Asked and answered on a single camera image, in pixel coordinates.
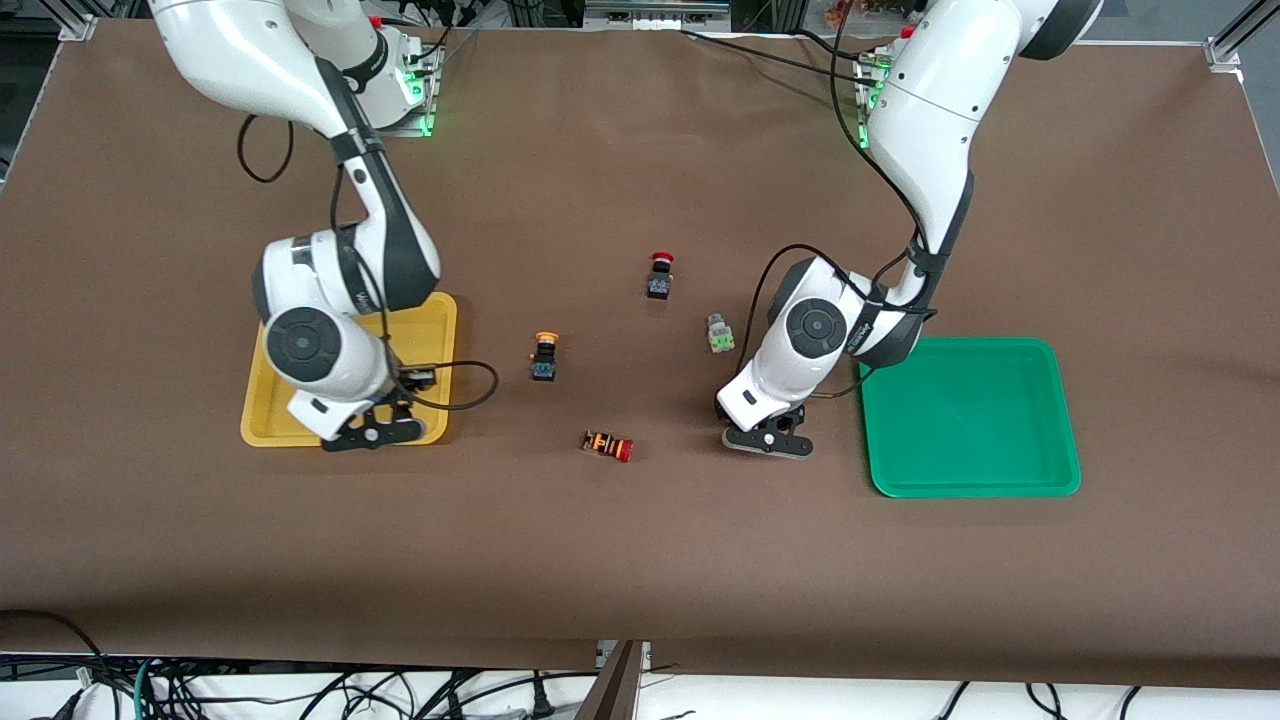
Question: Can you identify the yellow plastic tray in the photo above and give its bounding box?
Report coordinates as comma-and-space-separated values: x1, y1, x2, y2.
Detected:
240, 292, 459, 448

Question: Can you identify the brown table cover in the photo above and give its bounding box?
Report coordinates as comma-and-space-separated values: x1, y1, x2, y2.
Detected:
0, 18, 1280, 691

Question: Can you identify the green plastic tray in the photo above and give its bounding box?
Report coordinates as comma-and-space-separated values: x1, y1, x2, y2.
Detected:
858, 337, 1083, 499

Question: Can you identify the grey metal box at rear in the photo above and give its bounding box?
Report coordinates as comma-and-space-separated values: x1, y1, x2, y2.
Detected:
584, 0, 733, 27

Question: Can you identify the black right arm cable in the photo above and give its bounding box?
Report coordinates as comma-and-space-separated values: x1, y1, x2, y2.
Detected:
236, 112, 500, 413

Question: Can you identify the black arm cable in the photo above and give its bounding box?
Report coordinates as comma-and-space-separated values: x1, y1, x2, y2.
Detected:
236, 112, 500, 413
747, 0, 938, 401

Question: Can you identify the table leg with bracket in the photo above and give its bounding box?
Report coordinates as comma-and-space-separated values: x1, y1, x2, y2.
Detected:
575, 640, 653, 720

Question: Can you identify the black cable with plug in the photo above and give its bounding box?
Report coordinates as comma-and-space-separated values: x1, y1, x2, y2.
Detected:
515, 668, 557, 720

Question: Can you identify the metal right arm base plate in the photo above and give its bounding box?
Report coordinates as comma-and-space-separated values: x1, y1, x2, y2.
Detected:
370, 25, 443, 137

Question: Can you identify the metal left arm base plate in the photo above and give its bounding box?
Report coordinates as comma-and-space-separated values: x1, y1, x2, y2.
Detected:
853, 50, 891, 151

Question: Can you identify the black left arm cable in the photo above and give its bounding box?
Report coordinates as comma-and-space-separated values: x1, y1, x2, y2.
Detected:
747, 0, 938, 401

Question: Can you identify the black looped floor cable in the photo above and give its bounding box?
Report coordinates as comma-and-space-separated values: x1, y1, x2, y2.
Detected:
0, 608, 109, 701

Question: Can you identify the black cable on table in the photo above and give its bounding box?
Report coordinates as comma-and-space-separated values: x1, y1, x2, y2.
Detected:
680, 28, 881, 81

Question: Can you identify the aluminium frame post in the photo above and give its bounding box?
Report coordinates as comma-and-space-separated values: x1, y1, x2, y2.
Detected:
1205, 0, 1280, 73
50, 0, 101, 43

